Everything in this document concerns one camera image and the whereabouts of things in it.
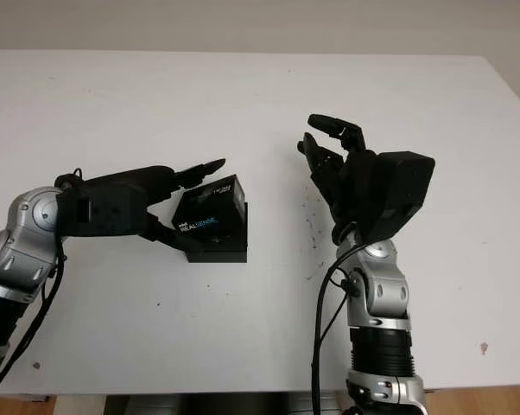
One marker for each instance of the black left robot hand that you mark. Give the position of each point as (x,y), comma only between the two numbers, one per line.
(156,181)

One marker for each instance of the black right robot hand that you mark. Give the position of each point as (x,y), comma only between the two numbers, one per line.
(350,190)

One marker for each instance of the black RealSense printed box lid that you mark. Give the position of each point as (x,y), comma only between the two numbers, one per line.
(208,212)

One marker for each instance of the black box base foam insert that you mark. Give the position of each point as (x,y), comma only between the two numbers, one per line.
(225,253)

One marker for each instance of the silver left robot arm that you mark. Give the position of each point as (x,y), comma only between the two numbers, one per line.
(18,268)

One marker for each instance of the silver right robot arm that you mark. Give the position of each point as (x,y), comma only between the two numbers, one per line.
(376,320)

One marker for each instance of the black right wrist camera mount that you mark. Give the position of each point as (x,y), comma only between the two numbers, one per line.
(402,194)

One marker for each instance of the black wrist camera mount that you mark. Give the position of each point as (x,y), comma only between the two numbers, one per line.
(104,212)
(402,194)

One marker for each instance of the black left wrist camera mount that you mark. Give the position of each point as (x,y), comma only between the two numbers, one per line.
(104,212)

